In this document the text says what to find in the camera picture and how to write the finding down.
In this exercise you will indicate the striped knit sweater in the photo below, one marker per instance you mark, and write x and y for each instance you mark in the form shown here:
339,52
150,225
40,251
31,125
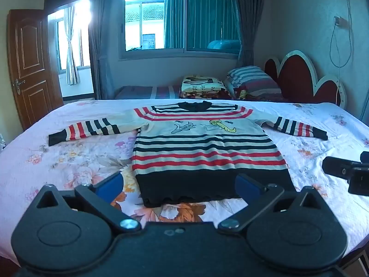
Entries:
201,150

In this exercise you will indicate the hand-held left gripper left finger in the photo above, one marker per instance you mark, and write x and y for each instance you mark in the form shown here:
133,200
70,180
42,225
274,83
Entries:
111,187

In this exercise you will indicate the wall socket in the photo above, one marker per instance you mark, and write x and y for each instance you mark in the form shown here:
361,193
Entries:
341,21

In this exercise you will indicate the sliding glass window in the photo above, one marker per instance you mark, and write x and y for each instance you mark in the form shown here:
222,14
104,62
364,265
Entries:
152,20

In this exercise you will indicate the grey curtain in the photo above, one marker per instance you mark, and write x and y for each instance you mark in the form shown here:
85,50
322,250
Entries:
249,20
99,40

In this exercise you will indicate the white sheer curtain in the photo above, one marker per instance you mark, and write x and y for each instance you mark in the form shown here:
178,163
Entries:
70,49

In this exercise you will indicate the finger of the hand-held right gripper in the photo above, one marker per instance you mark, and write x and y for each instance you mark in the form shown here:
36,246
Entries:
340,168

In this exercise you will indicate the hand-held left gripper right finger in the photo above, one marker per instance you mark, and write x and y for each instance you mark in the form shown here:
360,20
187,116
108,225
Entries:
246,187

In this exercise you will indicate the brown wooden door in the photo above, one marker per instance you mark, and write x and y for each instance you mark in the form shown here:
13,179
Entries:
31,69

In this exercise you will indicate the teal curtain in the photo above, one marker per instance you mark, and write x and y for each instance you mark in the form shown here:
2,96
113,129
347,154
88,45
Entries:
207,17

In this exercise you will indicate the floral bed sheet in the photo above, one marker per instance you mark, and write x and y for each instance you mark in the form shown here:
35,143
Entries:
72,155

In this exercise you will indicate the red scalloped headboard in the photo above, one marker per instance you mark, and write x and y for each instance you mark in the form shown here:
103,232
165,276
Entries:
297,78

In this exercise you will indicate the striped pillow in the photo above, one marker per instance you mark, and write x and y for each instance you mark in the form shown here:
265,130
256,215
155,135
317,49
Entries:
253,79

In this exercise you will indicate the folded printed blanket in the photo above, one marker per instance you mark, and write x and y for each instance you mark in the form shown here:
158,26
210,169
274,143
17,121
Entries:
201,85

